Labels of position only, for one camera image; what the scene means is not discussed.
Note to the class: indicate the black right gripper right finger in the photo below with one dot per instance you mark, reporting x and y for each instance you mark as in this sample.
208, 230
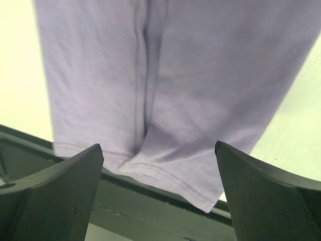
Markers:
266, 202

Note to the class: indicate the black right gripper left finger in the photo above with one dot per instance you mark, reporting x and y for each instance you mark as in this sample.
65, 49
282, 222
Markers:
54, 203

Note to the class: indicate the lavender t shirt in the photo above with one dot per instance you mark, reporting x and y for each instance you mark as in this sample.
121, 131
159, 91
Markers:
158, 83

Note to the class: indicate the right aluminium frame post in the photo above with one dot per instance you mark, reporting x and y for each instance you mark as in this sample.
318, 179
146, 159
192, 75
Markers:
123, 209

